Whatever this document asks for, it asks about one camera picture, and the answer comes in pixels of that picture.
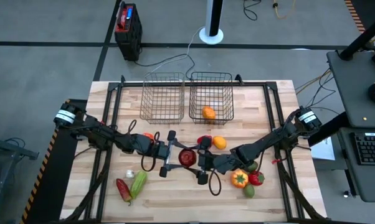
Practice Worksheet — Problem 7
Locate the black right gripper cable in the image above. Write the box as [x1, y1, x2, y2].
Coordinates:
[207, 169, 222, 197]

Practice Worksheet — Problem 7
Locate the grey keyboard desk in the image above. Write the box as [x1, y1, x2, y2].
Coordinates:
[336, 126, 375, 203]

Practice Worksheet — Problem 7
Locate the black desk support bar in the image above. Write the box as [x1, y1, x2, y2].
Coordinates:
[307, 111, 350, 147]

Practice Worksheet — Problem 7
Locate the black wire basket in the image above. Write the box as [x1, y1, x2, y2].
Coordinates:
[189, 71, 235, 126]

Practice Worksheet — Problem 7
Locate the red chili pepper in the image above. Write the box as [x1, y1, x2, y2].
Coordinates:
[115, 177, 133, 206]

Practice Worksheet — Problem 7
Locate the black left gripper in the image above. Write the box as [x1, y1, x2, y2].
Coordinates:
[149, 130, 197, 179]

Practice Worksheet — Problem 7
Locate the white pole with round base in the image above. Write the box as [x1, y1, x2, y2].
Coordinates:
[199, 0, 224, 45]

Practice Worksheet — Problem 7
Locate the hazard striped black platform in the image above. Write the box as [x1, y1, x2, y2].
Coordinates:
[19, 98, 88, 224]
[344, 0, 375, 34]

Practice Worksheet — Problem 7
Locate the yellow floor cable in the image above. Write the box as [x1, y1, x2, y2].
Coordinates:
[273, 0, 297, 20]

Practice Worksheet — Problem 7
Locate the red tomato with green calyx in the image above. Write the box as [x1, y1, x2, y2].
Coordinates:
[248, 170, 265, 187]

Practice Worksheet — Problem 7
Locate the grey side desk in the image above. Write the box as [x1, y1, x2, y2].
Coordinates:
[326, 49, 375, 129]

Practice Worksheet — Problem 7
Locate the white floor cable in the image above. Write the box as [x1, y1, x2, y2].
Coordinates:
[146, 26, 207, 76]

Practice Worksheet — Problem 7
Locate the green avocado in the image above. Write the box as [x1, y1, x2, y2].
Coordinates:
[242, 183, 256, 199]
[245, 161, 259, 174]

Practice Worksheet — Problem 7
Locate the black toolbox power cable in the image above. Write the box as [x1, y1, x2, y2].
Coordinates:
[134, 53, 196, 80]

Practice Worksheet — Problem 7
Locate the red black toolbox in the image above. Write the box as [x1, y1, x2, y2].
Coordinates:
[114, 1, 143, 62]

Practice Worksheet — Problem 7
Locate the black keyboard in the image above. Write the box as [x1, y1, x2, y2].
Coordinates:
[353, 132, 375, 166]

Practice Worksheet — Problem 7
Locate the black looped floor cable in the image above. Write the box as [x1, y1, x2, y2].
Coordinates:
[242, 0, 262, 22]

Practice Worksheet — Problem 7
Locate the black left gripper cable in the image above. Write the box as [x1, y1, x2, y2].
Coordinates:
[140, 131, 161, 172]

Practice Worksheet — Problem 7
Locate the bronze wire basket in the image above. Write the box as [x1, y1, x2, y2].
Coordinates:
[139, 72, 186, 125]

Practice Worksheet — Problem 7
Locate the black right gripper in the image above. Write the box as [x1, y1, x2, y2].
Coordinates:
[186, 136, 227, 186]

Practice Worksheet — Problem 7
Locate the orange pepper with green stem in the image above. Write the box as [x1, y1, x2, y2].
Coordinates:
[230, 169, 249, 189]

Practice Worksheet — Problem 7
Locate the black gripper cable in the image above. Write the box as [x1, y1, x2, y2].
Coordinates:
[140, 131, 161, 172]
[207, 169, 222, 197]

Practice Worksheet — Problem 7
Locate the green ridged cucumber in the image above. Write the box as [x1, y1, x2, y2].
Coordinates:
[130, 170, 148, 200]

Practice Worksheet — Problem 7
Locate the red bell pepper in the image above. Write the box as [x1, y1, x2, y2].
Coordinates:
[196, 134, 213, 146]

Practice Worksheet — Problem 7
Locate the white paper sheet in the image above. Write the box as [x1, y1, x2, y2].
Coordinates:
[310, 136, 336, 161]

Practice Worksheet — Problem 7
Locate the dark red apple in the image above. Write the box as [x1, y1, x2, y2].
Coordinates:
[178, 148, 197, 167]

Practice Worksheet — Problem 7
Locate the black table frame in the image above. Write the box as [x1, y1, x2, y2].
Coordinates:
[61, 74, 328, 224]

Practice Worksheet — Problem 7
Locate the yellow orange fruit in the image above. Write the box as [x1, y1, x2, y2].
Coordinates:
[212, 135, 228, 151]

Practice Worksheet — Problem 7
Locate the black diagonal pole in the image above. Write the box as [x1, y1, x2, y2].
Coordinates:
[339, 11, 375, 62]

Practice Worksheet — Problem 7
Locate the plain orange bell pepper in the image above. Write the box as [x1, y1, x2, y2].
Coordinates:
[201, 106, 217, 121]

